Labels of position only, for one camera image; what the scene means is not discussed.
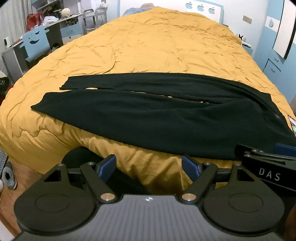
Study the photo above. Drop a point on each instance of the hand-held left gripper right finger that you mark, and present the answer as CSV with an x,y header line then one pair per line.
x,y
188,165

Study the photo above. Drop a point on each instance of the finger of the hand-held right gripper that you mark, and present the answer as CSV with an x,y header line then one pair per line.
x,y
283,148

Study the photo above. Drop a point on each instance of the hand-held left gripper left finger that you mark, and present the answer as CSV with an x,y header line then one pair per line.
x,y
107,166

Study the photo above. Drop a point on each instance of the black pants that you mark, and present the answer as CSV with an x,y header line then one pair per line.
x,y
138,115

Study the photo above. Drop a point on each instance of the smartphone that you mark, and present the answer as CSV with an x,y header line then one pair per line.
x,y
292,125

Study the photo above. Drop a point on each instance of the grey shoe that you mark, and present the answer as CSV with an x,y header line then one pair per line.
x,y
9,178

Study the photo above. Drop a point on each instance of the blue wardrobe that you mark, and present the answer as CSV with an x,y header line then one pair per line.
x,y
266,46

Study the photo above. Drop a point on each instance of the blue nightstand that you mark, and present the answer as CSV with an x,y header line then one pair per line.
x,y
248,48

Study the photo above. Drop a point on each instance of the white board panel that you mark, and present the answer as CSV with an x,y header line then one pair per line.
x,y
283,27

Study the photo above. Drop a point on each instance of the yellow blanket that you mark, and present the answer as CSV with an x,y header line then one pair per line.
x,y
150,46

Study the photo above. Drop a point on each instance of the blue drawer unit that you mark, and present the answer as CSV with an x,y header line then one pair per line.
x,y
69,32

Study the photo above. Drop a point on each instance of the blue chair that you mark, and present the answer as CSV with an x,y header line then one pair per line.
x,y
34,44

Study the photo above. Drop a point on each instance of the grey desk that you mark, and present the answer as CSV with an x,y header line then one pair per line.
x,y
11,58

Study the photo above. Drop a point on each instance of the grey rolling cart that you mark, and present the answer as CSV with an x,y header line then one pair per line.
x,y
92,19

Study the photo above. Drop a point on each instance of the white cloth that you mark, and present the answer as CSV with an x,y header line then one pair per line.
x,y
49,20

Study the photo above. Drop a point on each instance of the blue pillow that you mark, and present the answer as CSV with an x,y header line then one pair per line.
x,y
131,10

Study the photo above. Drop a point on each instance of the white and blue headboard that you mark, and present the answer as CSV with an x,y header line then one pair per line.
x,y
175,5

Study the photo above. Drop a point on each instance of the red bag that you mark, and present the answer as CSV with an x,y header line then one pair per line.
x,y
34,19

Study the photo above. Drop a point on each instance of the pale orange cushion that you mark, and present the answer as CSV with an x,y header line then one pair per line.
x,y
148,5

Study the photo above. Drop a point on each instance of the wall switch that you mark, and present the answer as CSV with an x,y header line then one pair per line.
x,y
247,19

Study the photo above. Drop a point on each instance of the small white camera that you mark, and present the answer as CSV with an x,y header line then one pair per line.
x,y
7,42

